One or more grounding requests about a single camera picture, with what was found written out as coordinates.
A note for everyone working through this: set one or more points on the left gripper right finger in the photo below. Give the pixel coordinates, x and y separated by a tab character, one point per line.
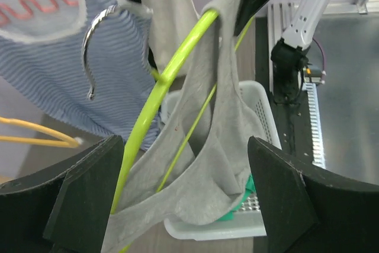
306	208

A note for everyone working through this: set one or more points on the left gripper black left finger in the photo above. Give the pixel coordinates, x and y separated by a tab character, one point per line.
64	207

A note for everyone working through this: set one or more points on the green tank top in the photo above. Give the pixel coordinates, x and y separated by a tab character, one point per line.
249	189

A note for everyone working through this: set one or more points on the lime green hanger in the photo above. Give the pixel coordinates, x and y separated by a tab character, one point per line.
160	93

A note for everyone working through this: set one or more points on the grey tank top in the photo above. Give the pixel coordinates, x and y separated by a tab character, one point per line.
201	146

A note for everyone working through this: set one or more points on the blue striped tank top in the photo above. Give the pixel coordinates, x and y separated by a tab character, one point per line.
86	66

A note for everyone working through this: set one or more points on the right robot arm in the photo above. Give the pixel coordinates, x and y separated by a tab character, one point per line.
288	53

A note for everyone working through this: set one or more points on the white tank top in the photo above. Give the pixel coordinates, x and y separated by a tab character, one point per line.
172	21

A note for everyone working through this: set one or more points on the white cable duct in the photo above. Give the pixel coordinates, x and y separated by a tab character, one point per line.
316	129

